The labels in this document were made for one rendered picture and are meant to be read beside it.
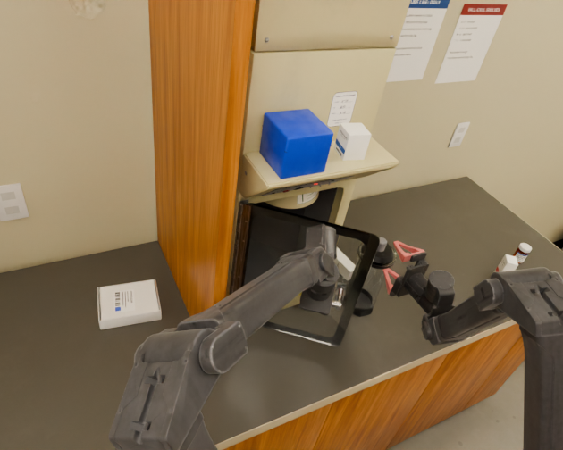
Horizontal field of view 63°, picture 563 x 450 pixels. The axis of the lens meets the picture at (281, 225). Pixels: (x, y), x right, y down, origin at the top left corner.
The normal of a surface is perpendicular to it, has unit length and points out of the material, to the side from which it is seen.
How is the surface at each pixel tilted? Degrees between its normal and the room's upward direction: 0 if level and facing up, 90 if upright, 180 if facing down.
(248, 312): 54
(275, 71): 90
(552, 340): 62
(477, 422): 0
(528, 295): 14
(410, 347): 0
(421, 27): 90
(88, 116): 90
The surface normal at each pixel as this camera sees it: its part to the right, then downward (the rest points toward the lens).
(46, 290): 0.14, -0.76
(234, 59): 0.44, 0.63
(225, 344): 0.88, -0.18
